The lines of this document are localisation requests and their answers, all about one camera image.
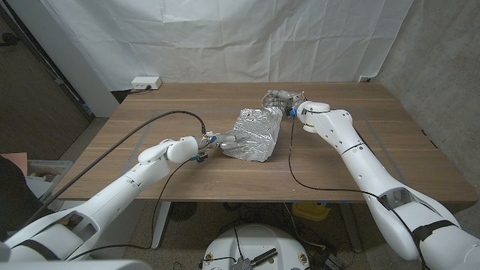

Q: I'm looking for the crinkled aluminum foil sheet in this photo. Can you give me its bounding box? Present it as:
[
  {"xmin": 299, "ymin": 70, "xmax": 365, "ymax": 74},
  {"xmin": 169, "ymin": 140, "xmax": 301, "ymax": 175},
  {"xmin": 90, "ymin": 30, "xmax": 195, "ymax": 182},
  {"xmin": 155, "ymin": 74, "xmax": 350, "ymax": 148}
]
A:
[{"xmin": 221, "ymin": 106, "xmax": 284, "ymax": 163}]

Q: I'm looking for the white table leg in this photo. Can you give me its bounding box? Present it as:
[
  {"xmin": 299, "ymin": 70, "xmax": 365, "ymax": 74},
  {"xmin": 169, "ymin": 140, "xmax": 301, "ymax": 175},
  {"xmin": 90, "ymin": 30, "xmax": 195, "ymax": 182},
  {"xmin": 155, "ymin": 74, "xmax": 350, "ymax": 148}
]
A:
[{"xmin": 150, "ymin": 201, "xmax": 173, "ymax": 250}]

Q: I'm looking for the person in dark clothing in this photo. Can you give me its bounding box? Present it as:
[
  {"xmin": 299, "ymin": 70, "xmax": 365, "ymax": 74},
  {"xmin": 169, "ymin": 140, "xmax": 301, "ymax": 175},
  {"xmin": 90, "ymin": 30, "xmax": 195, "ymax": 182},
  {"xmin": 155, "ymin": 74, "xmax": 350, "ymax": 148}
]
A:
[{"xmin": 0, "ymin": 157, "xmax": 46, "ymax": 237}]

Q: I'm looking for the black round floor fan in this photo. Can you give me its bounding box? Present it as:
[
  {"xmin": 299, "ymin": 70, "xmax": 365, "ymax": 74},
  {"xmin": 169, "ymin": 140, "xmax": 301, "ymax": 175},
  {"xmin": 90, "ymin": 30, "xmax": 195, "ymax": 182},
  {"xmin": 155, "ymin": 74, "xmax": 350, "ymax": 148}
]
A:
[{"xmin": 168, "ymin": 201, "xmax": 198, "ymax": 222}]

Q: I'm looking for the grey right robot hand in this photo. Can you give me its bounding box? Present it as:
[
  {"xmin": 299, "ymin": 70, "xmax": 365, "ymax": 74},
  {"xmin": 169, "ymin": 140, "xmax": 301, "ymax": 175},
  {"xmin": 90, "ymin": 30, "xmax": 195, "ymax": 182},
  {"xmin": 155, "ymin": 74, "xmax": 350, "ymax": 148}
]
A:
[{"xmin": 261, "ymin": 89, "xmax": 307, "ymax": 114}]

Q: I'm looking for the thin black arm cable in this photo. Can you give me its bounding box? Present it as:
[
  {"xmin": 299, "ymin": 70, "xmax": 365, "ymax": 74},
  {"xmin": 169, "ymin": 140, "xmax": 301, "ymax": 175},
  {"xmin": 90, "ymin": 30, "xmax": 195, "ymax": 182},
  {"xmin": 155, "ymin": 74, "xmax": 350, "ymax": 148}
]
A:
[
  {"xmin": 287, "ymin": 115, "xmax": 429, "ymax": 270},
  {"xmin": 67, "ymin": 157, "xmax": 192, "ymax": 262}
]

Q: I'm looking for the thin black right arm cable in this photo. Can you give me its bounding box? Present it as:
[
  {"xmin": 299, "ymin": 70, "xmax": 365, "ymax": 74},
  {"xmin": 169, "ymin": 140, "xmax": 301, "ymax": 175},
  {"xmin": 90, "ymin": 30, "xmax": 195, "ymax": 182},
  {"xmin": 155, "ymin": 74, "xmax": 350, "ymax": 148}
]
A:
[{"xmin": 287, "ymin": 115, "xmax": 429, "ymax": 270}]

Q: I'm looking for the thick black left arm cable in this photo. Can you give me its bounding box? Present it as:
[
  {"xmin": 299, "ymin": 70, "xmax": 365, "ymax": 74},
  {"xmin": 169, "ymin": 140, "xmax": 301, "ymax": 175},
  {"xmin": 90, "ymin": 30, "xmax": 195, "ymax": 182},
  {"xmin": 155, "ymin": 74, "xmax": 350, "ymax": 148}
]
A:
[{"xmin": 25, "ymin": 109, "xmax": 209, "ymax": 226}]

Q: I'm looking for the yellow object under table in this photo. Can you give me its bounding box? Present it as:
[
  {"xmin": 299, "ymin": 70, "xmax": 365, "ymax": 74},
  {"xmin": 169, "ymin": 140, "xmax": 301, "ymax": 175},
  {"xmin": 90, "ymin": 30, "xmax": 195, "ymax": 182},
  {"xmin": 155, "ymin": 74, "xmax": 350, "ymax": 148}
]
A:
[{"xmin": 292, "ymin": 201, "xmax": 331, "ymax": 221}]

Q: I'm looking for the white creased backdrop sheet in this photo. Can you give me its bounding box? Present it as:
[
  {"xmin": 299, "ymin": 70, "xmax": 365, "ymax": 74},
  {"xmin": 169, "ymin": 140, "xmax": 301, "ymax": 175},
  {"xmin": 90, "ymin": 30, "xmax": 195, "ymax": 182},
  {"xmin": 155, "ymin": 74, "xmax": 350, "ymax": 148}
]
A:
[{"xmin": 39, "ymin": 0, "xmax": 413, "ymax": 92}]

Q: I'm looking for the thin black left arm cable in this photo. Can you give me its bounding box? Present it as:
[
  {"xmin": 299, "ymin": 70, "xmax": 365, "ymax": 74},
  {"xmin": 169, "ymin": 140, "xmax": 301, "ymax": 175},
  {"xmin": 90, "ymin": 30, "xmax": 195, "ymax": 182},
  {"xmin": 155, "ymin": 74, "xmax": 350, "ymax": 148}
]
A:
[{"xmin": 67, "ymin": 157, "xmax": 192, "ymax": 262}]

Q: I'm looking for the grey table leg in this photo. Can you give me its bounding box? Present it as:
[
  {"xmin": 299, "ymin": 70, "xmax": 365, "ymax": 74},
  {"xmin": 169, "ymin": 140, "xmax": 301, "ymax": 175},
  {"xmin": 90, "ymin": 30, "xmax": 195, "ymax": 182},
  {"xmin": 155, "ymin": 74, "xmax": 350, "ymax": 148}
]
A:
[{"xmin": 339, "ymin": 202, "xmax": 364, "ymax": 253}]

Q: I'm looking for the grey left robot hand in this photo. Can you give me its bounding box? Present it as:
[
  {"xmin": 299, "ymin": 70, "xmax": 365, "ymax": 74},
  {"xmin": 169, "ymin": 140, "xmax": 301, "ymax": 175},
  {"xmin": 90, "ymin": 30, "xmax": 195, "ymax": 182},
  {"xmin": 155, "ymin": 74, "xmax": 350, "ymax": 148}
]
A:
[{"xmin": 198, "ymin": 130, "xmax": 251, "ymax": 152}]

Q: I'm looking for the black tool on base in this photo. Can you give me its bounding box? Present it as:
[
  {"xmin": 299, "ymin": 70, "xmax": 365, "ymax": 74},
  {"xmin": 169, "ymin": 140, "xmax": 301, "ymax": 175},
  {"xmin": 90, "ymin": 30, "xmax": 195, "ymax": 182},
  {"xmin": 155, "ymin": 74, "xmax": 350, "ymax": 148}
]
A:
[{"xmin": 232, "ymin": 247, "xmax": 279, "ymax": 270}]

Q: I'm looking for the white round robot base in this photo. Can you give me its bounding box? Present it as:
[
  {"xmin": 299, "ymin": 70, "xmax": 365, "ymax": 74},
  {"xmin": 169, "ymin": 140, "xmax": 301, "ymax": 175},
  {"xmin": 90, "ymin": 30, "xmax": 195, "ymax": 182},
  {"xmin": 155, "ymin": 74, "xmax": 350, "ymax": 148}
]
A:
[{"xmin": 201, "ymin": 223, "xmax": 311, "ymax": 270}]

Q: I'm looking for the white power strip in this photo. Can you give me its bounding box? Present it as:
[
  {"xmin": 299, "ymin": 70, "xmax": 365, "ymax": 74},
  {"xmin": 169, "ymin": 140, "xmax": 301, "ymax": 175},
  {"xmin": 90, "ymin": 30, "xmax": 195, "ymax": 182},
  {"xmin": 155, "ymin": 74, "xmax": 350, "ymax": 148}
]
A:
[{"xmin": 130, "ymin": 76, "xmax": 163, "ymax": 91}]

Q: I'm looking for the clear plastic storage bin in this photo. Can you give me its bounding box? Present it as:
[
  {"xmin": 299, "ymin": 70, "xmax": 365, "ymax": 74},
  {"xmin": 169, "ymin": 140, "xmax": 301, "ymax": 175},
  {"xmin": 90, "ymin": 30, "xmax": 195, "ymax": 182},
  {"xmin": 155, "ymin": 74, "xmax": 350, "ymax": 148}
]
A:
[{"xmin": 22, "ymin": 159, "xmax": 74, "ymax": 203}]

